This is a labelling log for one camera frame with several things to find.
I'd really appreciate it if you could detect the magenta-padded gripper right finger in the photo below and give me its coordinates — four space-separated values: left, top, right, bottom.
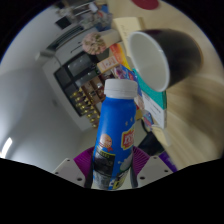
129 145 179 188

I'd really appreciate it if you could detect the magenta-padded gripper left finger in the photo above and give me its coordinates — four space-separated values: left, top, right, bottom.
52 146 96 189

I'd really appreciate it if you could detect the blue white-capped drink bottle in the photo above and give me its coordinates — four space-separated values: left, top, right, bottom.
91 78 139 191

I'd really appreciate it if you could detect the beige notebook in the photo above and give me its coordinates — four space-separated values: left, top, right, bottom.
151 124 173 148

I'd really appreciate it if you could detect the teal book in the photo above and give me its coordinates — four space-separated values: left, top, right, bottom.
132 68 168 129

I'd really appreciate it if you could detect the ceiling light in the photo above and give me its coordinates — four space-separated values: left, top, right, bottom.
1 136 13 158

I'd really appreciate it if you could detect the blue colourful book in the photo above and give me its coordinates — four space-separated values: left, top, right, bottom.
113 64 138 83

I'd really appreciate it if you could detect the dark glass window door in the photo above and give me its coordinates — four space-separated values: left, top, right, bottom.
53 49 101 118

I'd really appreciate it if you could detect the small wooden card stand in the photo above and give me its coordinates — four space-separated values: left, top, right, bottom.
96 55 119 74

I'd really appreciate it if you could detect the black mug white inside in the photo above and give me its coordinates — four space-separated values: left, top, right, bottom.
127 28 204 93

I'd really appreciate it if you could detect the orange book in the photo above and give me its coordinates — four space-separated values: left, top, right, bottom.
109 43 131 71

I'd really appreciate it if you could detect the pink flower bouquet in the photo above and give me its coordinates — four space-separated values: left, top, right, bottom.
81 29 121 56

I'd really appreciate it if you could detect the beige paper pad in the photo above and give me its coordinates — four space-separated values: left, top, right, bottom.
111 16 147 48

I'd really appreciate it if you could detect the black computer monitor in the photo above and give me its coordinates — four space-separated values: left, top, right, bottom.
54 14 73 30

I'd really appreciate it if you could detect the flat round red coaster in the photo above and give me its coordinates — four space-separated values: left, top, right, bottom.
130 0 160 11

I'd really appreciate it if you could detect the white wall air conditioner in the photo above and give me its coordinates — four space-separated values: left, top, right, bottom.
46 24 89 51

